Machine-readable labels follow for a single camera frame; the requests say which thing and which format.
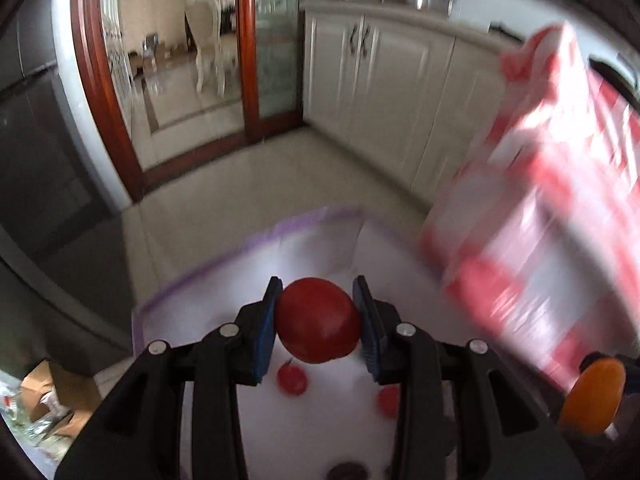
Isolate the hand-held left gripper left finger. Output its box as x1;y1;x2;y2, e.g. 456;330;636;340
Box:
54;276;283;480

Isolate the dark glossy appliance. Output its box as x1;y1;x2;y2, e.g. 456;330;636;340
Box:
0;7;136;356

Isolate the white dining chair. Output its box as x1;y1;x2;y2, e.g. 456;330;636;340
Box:
184;0;240;97

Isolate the red-brown wooden door frame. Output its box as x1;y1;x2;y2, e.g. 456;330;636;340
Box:
70;0;306;206

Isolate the orange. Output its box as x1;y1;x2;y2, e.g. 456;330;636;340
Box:
557;359;627;436

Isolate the white kitchen cabinet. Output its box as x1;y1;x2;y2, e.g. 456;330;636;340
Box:
300;0;521;206

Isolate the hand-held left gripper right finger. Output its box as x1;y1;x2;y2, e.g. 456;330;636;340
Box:
351;275;585;480

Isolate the red white checkered tablecloth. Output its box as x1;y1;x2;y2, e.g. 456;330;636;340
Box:
419;20;640;401

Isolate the red tomato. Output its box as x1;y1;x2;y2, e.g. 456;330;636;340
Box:
376;386;401;418
276;360;308;397
275;277;362;363

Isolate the cardboard box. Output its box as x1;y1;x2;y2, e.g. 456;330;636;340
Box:
20;359;103;441

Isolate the dark wrinkled fruit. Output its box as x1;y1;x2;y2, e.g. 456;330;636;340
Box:
326;461;370;480

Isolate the white container with purple rim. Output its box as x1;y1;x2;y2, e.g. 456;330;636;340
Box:
131;206;451;480

